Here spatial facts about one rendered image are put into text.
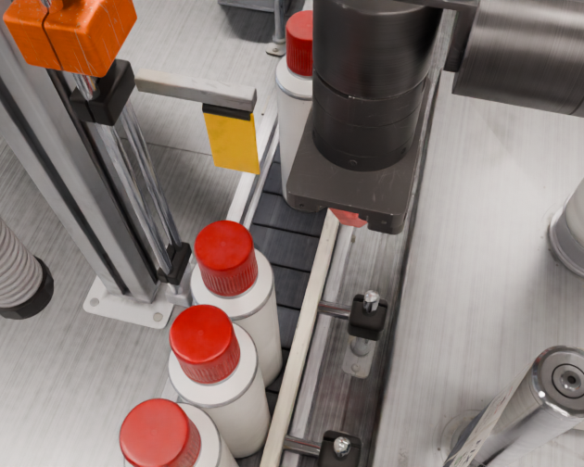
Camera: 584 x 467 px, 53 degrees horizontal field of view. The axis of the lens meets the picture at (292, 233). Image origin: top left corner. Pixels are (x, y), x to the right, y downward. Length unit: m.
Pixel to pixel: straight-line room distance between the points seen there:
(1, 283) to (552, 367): 0.28
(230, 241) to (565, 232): 0.35
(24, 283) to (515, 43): 0.25
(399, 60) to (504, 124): 0.42
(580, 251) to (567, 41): 0.34
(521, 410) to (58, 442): 0.39
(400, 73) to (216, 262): 0.14
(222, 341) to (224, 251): 0.05
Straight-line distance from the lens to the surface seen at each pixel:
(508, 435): 0.40
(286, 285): 0.54
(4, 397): 0.62
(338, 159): 0.32
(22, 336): 0.64
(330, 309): 0.50
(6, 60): 0.36
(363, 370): 0.56
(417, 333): 0.53
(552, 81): 0.26
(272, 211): 0.58
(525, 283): 0.58
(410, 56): 0.27
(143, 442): 0.30
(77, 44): 0.29
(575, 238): 0.57
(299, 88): 0.45
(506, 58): 0.26
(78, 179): 0.43
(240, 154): 0.36
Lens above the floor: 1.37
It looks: 59 degrees down
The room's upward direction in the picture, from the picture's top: 2 degrees counter-clockwise
